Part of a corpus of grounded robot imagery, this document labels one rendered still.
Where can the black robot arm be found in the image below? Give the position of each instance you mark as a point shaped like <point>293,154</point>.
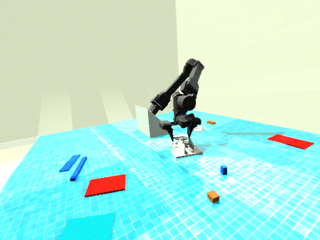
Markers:
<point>187,101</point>

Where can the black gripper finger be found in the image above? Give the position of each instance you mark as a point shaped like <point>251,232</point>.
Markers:
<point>190,129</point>
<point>170,131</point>

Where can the red flat plate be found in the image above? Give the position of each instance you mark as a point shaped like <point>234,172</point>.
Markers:
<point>105,185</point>
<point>301,144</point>

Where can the cyan flat plate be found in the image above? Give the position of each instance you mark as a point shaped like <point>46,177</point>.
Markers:
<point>97,227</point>

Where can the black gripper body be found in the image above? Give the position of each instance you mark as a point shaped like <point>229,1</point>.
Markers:
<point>168,125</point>

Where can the small blue block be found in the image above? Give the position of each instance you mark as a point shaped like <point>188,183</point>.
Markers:
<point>223,169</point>

